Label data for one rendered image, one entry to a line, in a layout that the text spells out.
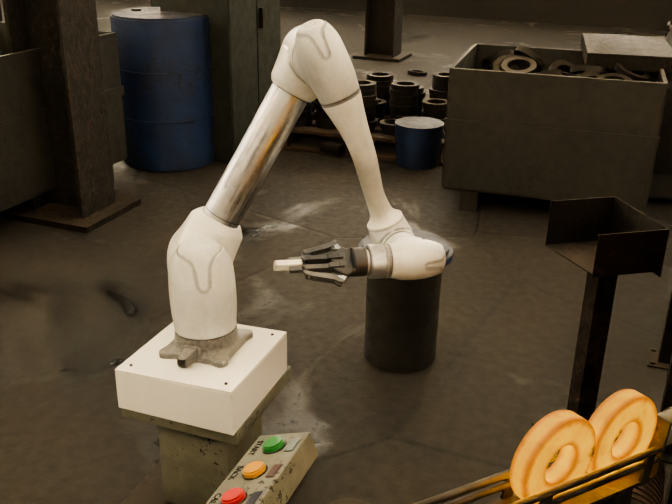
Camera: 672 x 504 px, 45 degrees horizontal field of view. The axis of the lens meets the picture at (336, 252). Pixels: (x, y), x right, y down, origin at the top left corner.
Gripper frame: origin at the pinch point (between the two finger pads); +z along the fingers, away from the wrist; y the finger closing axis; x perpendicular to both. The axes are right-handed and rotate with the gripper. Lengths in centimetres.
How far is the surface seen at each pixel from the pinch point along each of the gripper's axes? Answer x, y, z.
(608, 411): 64, -65, -34
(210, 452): -26, -38, 21
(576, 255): -3, 1, -82
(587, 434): 65, -68, -29
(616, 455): 56, -70, -38
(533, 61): -116, 182, -169
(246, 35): -177, 258, -29
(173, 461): -35, -37, 30
